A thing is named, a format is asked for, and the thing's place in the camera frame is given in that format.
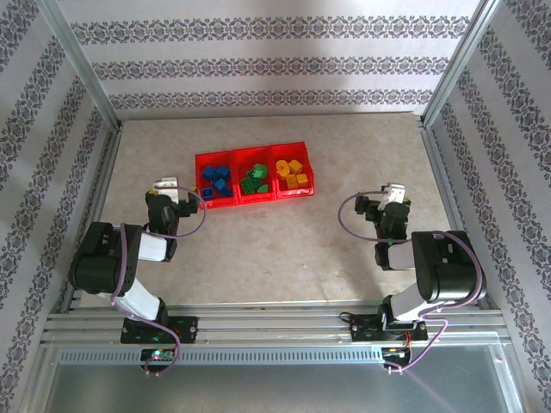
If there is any left controller board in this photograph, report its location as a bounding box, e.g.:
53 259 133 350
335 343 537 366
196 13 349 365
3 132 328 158
140 348 176 362

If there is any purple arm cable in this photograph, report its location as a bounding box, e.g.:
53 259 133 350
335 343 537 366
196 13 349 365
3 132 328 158
110 187 207 379
337 192 490 374

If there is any aluminium frame post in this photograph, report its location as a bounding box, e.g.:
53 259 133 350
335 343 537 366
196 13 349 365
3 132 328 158
418 0 504 129
36 0 124 130

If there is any grey slotted cable duct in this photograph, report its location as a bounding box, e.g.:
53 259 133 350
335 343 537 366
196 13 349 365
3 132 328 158
57 346 385 367

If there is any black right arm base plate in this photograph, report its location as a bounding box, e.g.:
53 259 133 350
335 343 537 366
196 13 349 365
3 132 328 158
350 314 428 344

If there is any aluminium side rail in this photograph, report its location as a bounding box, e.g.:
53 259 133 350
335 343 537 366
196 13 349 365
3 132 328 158
59 122 126 313
419 120 492 311

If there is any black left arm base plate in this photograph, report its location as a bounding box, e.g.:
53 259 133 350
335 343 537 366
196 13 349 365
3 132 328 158
121 317 200 345

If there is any aluminium mounting rail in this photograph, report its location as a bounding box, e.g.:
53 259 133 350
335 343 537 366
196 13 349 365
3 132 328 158
40 300 507 348

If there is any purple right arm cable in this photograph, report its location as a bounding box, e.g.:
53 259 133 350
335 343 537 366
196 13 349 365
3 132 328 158
337 192 490 374

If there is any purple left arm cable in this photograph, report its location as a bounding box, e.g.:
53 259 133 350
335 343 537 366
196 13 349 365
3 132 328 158
110 187 207 379

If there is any grey metal sheet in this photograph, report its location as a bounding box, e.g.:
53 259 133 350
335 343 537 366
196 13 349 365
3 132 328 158
40 343 524 413

